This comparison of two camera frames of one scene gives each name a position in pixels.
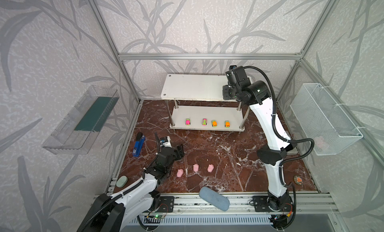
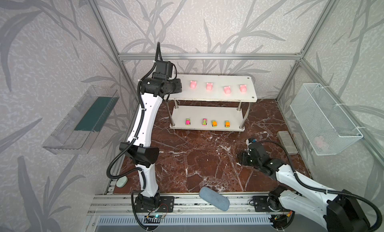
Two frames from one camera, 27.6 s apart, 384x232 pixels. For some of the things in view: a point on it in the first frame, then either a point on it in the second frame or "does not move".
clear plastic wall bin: (76, 132) does not move
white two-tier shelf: (197, 87) does not move
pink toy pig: (210, 168) -> (209, 86)
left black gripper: (167, 148) -> (177, 85)
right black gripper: (227, 92) -> (249, 155)
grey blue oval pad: (214, 198) does not move
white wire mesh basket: (321, 120) does not move
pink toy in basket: (319, 141) does not move
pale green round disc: (121, 181) does not move
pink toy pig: (179, 173) -> (193, 84)
